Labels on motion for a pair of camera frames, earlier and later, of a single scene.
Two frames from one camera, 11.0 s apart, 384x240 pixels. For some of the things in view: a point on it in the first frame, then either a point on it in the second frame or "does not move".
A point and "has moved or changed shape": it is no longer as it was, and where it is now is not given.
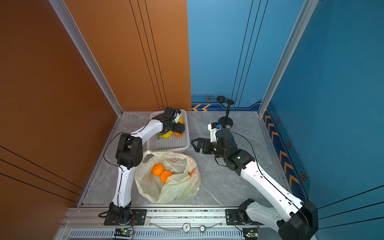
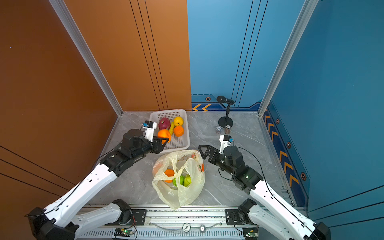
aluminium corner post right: (308, 8) does not move
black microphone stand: (223, 121) does not move
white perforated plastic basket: (173, 143) does not move
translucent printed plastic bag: (184, 182) has moved or changed shape
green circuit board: (126, 232) does not move
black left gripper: (178, 130) to (160, 147)
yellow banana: (167, 135) has moved or changed shape
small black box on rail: (250, 233) does not move
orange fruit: (157, 169) to (164, 133)
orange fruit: (178, 134) does not move
